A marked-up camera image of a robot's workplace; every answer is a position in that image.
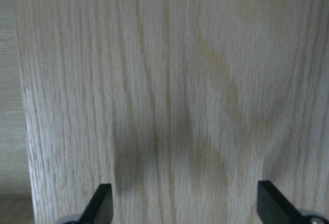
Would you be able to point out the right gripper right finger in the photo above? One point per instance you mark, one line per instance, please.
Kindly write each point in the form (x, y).
(274, 207)

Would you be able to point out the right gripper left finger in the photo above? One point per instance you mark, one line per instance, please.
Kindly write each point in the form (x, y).
(100, 208)

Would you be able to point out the wooden drawer cabinet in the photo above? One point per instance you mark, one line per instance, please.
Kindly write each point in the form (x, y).
(182, 105)

